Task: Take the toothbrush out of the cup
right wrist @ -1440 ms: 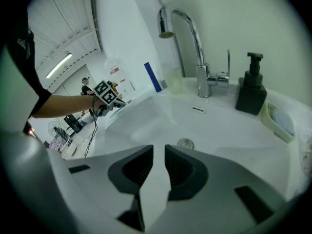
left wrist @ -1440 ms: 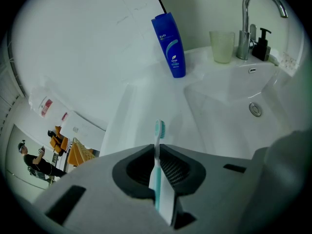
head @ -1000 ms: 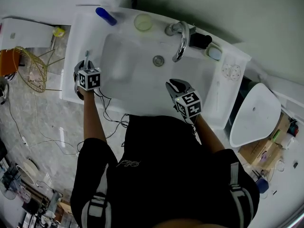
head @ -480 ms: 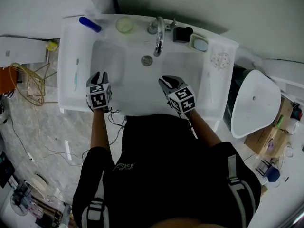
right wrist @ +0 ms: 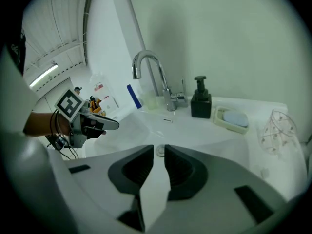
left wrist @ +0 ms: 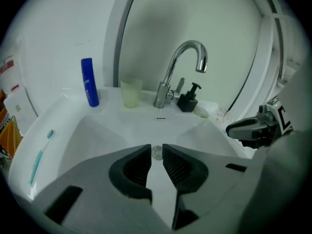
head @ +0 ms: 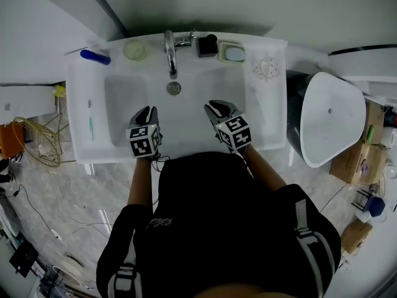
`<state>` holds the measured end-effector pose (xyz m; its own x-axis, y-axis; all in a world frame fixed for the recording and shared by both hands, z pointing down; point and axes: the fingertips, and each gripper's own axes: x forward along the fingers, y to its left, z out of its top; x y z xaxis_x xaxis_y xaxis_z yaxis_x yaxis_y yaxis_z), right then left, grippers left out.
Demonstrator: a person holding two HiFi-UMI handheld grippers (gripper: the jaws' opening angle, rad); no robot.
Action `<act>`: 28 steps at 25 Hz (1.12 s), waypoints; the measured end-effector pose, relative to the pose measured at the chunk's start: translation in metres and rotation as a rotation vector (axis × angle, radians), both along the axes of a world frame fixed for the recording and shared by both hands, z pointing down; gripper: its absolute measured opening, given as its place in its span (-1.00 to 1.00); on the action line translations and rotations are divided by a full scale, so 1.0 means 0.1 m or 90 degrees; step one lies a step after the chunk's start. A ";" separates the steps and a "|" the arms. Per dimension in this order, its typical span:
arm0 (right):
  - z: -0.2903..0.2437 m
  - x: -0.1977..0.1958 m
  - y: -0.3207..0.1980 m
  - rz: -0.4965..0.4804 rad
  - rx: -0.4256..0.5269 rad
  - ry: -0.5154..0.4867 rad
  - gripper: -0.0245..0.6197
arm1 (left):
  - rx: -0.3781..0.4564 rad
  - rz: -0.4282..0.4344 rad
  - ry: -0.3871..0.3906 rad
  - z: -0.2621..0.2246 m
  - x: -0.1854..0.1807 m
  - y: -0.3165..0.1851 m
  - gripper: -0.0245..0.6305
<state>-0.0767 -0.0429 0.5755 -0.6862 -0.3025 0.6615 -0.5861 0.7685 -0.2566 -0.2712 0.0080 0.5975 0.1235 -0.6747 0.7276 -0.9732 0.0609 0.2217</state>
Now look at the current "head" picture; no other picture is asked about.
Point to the green soap dish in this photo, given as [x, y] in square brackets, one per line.
[221, 56]

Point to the pale blue soap bar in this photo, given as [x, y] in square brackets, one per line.
[234, 54]

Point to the black shirt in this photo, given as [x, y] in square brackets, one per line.
[217, 228]

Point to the person's left forearm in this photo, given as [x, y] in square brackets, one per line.
[140, 185]

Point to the person's right forearm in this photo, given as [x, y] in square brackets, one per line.
[265, 172]

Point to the metal sink drain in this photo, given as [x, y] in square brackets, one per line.
[173, 88]

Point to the white curved fixture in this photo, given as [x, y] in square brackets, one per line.
[356, 67]

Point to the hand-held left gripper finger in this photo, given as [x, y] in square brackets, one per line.
[154, 116]
[139, 118]

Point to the white round disc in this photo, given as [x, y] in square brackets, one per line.
[72, 267]

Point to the tall cardboard box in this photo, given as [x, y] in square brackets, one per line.
[376, 113]

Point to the black square device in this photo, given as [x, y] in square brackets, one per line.
[24, 259]

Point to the small cardboard box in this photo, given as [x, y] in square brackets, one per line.
[356, 237]

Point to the teal toothbrush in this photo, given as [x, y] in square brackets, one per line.
[90, 127]

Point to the white paper roll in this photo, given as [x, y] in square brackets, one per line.
[390, 138]

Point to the black soap dispenser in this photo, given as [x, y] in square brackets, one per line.
[207, 46]

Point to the yellow small object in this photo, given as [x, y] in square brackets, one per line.
[59, 91]

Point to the clear patterned glass cup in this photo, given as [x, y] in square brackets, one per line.
[265, 69]

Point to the chrome faucet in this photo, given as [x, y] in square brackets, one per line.
[170, 54]

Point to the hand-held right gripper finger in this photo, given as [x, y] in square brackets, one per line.
[226, 110]
[212, 118]

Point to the green translucent cup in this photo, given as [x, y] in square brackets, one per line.
[134, 50]

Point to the white power adapter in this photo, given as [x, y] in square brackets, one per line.
[55, 233]

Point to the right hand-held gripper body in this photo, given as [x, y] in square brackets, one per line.
[234, 132]

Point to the orange seat cushion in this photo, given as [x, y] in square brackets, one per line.
[10, 141]

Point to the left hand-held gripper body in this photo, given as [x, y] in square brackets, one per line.
[144, 141]

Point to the wide cardboard box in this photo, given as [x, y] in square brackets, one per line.
[349, 166]

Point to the blue plastic container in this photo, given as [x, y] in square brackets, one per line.
[376, 206]

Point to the green tool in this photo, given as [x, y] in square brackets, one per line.
[370, 133]

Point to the white sink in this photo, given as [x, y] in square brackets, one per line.
[192, 129]

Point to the blue bottle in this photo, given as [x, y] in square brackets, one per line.
[94, 57]

